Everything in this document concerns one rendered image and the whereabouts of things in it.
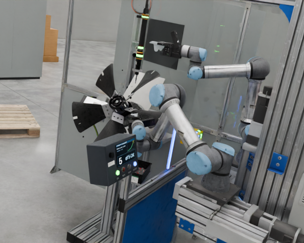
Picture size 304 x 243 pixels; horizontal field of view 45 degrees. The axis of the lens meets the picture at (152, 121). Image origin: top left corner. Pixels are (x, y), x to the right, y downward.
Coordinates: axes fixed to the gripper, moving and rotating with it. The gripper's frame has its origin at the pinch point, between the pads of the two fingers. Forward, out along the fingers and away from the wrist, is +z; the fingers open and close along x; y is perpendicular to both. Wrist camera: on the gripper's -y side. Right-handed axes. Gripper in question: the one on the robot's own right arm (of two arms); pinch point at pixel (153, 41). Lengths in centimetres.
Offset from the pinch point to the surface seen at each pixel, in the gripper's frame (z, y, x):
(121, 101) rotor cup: 15.0, 43.0, -3.2
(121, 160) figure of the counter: -21, 50, -78
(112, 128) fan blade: 15, 60, -13
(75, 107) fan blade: 49, 55, -6
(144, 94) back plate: 12, 44, 33
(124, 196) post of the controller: -19, 78, -60
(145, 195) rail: -24, 85, -39
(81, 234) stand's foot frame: 34, 158, -1
